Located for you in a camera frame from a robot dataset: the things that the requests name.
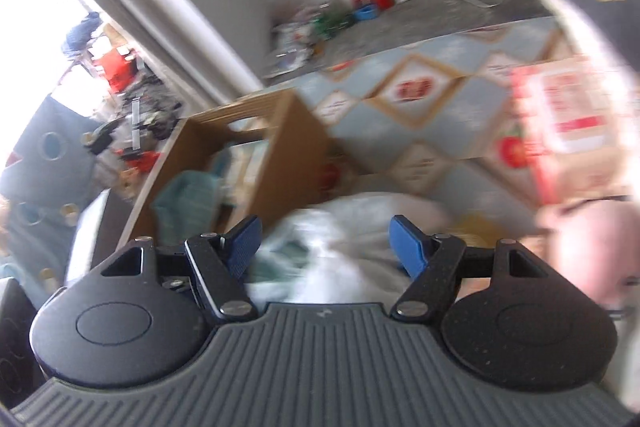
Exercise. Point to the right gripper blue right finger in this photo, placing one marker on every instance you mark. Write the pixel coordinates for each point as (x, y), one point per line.
(432, 262)

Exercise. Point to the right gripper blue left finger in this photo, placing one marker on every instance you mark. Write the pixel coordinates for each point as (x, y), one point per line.
(218, 263)

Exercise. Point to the pink plush toy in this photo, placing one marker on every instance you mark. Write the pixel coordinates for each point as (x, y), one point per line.
(595, 246)

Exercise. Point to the teal checked towel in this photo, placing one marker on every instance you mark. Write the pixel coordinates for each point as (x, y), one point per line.
(187, 206)

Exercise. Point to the brown cardboard box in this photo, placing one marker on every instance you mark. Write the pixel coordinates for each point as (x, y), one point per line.
(288, 178)

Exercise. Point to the fruit pattern tablecloth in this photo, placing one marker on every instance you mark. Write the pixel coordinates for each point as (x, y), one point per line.
(435, 119)

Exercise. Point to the wheelchair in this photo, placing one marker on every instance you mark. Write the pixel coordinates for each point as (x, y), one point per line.
(159, 109)

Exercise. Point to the blue circle pattern cushion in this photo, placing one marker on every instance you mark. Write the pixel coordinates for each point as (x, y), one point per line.
(47, 188)

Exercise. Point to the orange wet wipes pack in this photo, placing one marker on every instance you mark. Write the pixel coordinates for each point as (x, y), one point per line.
(571, 137)

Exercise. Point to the red plastic bag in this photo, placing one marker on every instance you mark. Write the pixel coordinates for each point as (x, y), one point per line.
(117, 69)

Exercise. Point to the white plastic bag pile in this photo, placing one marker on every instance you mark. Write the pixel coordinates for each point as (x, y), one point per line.
(293, 42)

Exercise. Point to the blue plastic bowl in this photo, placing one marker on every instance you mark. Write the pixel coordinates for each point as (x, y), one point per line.
(366, 12)

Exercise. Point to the dark quilt yellow flowers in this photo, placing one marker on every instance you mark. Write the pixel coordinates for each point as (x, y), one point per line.
(606, 31)

